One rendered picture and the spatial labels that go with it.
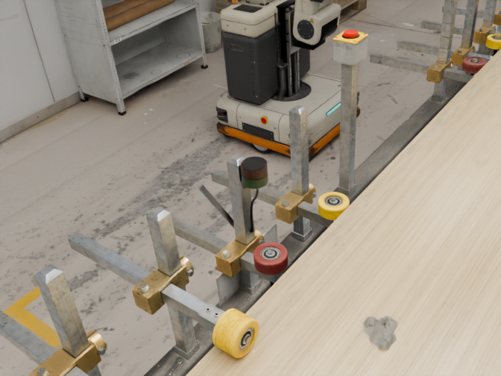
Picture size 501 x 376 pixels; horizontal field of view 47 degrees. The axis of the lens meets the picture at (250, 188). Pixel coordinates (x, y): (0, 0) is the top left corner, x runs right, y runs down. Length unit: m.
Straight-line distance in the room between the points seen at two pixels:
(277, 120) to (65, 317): 2.29
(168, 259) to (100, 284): 1.52
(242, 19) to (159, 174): 0.98
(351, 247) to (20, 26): 3.05
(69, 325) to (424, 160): 1.05
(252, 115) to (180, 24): 1.53
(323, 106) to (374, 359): 2.28
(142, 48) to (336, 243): 3.48
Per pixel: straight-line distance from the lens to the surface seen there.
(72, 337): 1.10
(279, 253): 1.34
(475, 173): 1.64
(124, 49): 4.53
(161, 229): 1.14
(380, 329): 1.17
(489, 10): 2.79
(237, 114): 3.34
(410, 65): 2.38
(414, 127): 2.23
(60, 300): 1.04
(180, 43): 4.68
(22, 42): 4.03
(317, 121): 3.18
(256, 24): 3.09
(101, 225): 3.04
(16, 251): 3.06
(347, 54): 1.60
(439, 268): 1.33
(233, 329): 1.09
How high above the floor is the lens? 1.80
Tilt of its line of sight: 36 degrees down
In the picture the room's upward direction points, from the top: 5 degrees counter-clockwise
